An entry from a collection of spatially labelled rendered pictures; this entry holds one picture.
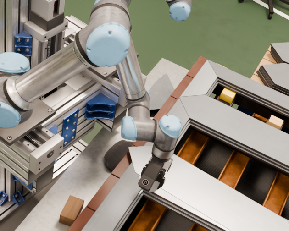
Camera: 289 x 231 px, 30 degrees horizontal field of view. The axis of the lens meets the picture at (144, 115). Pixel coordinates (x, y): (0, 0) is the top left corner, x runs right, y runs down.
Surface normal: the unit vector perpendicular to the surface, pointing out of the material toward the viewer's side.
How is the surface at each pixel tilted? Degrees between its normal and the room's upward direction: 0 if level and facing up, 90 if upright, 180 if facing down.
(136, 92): 83
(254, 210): 0
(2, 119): 95
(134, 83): 83
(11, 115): 95
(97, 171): 0
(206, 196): 0
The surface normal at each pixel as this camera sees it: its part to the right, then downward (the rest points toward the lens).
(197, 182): 0.18, -0.70
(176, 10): -0.19, 0.67
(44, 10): -0.59, 0.49
